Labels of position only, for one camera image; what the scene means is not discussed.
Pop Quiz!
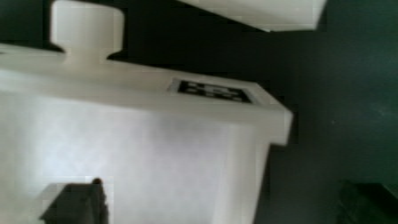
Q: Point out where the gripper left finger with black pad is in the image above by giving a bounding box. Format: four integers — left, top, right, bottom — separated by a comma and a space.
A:
40, 178, 109, 224

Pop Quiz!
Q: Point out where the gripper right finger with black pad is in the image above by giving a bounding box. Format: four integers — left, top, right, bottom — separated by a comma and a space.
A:
337, 182, 398, 224

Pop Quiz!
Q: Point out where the white front drawer tray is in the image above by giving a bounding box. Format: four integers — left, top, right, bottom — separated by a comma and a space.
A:
0, 0, 294, 224

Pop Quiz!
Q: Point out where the white drawer cabinet box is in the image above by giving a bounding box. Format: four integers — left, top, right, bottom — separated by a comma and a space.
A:
180, 0, 328, 32

